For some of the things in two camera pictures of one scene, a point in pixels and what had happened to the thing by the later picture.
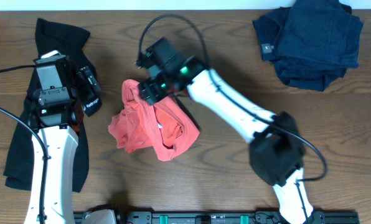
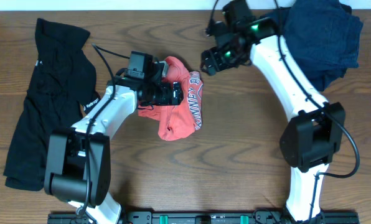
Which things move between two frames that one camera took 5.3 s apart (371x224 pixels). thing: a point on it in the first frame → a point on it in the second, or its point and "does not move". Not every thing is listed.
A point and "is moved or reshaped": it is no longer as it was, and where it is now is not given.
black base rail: x=226 y=218 does not move
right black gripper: x=152 y=90 → x=208 y=62
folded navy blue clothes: x=312 y=42 does not move
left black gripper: x=90 y=80 → x=177 y=93
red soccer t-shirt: x=162 y=127 is moved or reshaped
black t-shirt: x=51 y=40 does not move
